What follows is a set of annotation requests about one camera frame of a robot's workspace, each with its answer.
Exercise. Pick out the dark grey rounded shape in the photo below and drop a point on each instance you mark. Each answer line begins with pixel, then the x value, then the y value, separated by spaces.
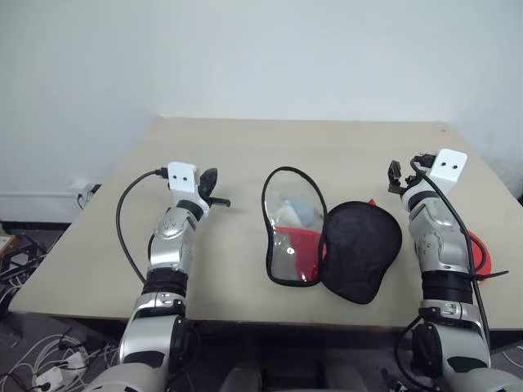
pixel 341 377
pixel 242 377

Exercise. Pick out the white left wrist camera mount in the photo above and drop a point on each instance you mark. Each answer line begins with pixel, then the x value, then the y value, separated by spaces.
pixel 181 179

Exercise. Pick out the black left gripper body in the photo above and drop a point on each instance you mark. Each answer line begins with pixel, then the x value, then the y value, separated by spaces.
pixel 203 194

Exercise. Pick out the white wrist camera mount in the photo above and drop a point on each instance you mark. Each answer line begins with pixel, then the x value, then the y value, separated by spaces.
pixel 181 179
pixel 447 167

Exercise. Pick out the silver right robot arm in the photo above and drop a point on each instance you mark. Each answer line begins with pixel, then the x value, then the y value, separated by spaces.
pixel 437 245

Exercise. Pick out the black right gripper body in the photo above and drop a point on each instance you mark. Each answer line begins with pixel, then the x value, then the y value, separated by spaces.
pixel 413 179

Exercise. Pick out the white wall socket box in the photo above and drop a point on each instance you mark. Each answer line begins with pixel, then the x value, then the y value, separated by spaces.
pixel 87 194

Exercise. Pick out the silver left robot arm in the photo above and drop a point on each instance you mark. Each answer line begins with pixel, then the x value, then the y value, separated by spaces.
pixel 167 253

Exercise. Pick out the white power strip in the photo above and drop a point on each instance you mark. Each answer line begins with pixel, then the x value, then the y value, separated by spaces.
pixel 61 371

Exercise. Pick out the black metal frame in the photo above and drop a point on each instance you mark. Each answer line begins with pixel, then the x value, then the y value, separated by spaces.
pixel 22 257

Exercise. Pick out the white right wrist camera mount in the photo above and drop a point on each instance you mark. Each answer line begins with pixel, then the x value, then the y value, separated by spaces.
pixel 447 167

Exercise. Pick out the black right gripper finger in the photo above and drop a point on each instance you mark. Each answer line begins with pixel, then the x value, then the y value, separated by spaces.
pixel 395 168
pixel 395 185

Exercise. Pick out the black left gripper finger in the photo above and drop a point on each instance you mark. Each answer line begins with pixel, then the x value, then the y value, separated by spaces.
pixel 209 181
pixel 220 202

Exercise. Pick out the red clear zipper pouch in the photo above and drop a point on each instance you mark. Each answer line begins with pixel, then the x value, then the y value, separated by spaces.
pixel 359 245

